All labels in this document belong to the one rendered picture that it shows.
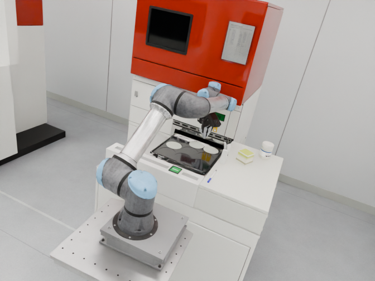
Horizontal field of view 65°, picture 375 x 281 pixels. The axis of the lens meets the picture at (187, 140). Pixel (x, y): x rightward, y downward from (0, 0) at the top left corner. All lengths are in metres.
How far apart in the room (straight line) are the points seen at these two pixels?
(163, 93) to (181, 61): 0.65
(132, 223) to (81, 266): 0.23
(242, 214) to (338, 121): 2.17
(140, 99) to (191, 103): 0.97
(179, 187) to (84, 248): 0.53
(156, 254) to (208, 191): 0.43
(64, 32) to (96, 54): 0.58
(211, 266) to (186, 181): 0.51
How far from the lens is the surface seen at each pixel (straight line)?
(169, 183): 1.52
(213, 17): 1.84
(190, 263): 1.78
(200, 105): 1.28
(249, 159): 1.72
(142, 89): 2.16
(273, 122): 3.46
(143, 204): 1.15
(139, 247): 1.20
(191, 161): 1.76
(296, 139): 3.49
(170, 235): 1.28
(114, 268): 1.23
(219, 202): 1.46
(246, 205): 1.43
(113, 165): 1.21
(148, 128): 1.25
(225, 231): 1.55
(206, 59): 1.86
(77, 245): 1.31
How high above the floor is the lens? 1.77
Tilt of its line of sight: 26 degrees down
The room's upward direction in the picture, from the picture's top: 11 degrees clockwise
